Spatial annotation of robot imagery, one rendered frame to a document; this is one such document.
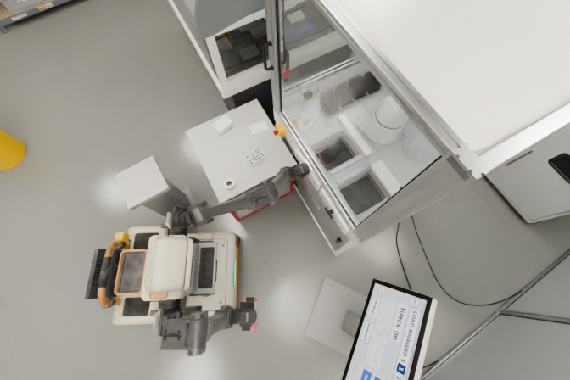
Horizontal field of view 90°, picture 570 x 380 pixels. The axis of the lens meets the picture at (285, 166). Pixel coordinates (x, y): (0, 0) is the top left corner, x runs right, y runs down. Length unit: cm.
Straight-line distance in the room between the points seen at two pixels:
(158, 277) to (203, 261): 36
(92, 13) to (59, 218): 266
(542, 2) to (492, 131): 50
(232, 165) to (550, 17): 165
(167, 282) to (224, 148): 107
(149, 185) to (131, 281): 62
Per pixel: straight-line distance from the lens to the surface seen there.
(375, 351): 157
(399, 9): 99
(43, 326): 323
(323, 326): 255
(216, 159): 202
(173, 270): 128
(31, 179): 368
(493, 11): 110
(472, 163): 73
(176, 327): 100
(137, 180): 216
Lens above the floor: 255
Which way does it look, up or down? 67 degrees down
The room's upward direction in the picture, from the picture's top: 2 degrees counter-clockwise
